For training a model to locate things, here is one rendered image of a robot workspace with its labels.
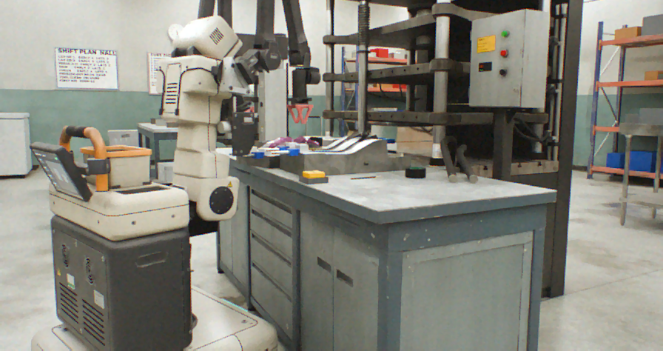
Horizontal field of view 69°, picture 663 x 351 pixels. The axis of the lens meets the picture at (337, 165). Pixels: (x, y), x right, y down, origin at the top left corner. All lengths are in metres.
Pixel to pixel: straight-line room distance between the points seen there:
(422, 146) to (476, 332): 1.39
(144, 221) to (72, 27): 7.74
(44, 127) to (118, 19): 2.13
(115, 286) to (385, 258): 0.76
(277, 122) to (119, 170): 4.90
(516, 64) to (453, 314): 1.10
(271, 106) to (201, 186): 4.67
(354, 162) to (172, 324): 0.89
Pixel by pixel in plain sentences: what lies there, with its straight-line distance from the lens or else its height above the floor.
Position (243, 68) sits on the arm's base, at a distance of 1.64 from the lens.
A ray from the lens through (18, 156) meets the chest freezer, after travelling 8.25.
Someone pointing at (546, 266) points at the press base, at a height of 0.20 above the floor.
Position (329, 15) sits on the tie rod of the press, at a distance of 3.35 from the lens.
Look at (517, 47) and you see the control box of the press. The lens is 2.18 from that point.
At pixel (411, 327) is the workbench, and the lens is 1.47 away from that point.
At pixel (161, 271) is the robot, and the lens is 1.56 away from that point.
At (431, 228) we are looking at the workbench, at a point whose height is 0.73.
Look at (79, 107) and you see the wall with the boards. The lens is 9.03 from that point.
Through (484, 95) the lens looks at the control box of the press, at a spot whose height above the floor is 1.12.
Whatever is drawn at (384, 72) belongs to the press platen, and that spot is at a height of 1.27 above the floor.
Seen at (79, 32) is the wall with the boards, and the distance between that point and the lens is 9.11.
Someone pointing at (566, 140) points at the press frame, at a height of 0.89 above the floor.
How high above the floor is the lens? 1.07
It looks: 7 degrees down
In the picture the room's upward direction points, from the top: straight up
